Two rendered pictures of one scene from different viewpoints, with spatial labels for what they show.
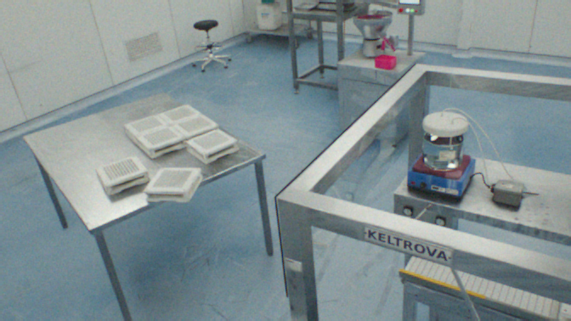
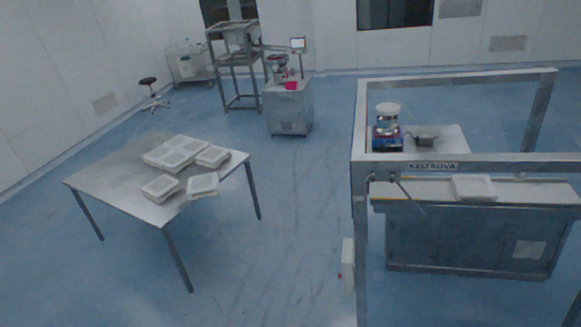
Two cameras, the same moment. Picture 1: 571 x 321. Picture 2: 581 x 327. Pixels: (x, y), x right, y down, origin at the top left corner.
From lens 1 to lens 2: 71 cm
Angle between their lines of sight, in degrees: 15
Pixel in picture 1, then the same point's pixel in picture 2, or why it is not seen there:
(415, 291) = (379, 208)
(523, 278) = (494, 165)
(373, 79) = (286, 97)
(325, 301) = (307, 236)
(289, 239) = (357, 183)
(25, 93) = (24, 153)
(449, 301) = (399, 207)
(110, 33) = (78, 98)
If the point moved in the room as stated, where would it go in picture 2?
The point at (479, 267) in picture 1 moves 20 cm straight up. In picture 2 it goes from (472, 167) to (480, 123)
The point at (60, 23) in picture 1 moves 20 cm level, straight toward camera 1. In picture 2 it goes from (41, 96) to (44, 98)
